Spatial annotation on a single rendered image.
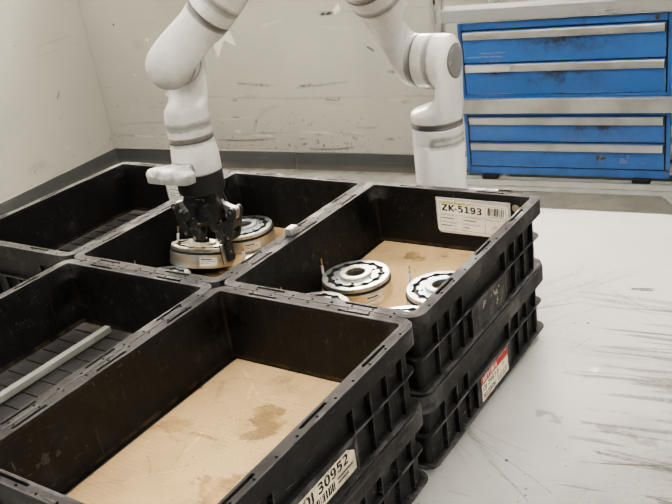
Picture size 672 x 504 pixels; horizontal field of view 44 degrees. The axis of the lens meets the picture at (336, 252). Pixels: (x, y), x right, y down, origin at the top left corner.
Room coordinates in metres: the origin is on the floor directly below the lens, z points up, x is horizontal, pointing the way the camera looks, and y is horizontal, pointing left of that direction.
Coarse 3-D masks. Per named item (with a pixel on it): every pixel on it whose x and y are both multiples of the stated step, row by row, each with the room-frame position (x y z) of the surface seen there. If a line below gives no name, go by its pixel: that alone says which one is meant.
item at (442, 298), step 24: (360, 192) 1.28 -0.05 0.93; (432, 192) 1.25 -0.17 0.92; (456, 192) 1.22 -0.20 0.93; (480, 192) 1.20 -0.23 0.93; (504, 192) 1.18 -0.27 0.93; (528, 216) 1.10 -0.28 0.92; (288, 240) 1.12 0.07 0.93; (504, 240) 1.03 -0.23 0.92; (480, 264) 0.97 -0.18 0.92; (240, 288) 0.98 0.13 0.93; (264, 288) 0.97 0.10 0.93; (456, 288) 0.91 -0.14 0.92; (384, 312) 0.86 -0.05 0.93; (408, 312) 0.85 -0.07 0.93; (432, 312) 0.86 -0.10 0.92
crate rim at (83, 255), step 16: (224, 176) 1.47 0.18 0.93; (240, 176) 1.48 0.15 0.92; (256, 176) 1.46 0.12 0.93; (272, 176) 1.43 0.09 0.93; (288, 176) 1.42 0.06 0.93; (304, 176) 1.41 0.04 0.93; (352, 192) 1.29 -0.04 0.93; (144, 224) 1.29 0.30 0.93; (304, 224) 1.18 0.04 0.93; (112, 240) 1.24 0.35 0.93; (80, 256) 1.18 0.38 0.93; (256, 256) 1.08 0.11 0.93; (160, 272) 1.07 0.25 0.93; (176, 272) 1.07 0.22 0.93
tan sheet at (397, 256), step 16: (368, 256) 1.25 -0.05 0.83; (384, 256) 1.24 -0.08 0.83; (400, 256) 1.23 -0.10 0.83; (416, 256) 1.22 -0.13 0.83; (432, 256) 1.21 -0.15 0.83; (448, 256) 1.20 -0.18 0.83; (464, 256) 1.19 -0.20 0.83; (400, 272) 1.17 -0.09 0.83; (416, 272) 1.16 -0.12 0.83; (400, 288) 1.11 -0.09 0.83; (384, 304) 1.07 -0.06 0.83; (400, 304) 1.06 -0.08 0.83
